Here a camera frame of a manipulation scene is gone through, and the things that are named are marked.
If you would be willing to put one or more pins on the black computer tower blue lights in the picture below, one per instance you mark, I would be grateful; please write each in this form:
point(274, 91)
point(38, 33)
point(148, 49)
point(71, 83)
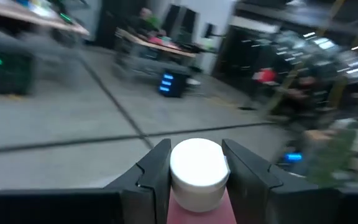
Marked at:
point(172, 84)

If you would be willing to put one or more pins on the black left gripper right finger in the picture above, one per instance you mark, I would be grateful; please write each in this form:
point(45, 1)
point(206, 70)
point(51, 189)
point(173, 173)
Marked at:
point(250, 186)

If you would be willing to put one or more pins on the storage shelf rack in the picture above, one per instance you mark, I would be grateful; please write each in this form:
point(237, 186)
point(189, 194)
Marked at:
point(306, 62)

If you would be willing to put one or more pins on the red paint bottle white cap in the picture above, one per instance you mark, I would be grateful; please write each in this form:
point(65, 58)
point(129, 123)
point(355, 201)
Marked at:
point(197, 174)

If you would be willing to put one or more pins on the background wooden table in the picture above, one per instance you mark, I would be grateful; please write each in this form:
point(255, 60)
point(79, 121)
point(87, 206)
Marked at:
point(157, 45)

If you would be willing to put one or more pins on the black cabinet green light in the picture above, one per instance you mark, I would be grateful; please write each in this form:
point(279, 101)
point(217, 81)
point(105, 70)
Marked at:
point(5, 68)

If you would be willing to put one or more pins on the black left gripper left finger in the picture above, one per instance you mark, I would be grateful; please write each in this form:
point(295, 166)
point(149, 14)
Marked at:
point(148, 186)

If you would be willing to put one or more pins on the green cactus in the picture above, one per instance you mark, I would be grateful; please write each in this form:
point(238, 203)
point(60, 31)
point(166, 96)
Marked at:
point(334, 158)

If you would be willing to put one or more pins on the person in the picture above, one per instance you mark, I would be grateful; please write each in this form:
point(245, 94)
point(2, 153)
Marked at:
point(148, 20)

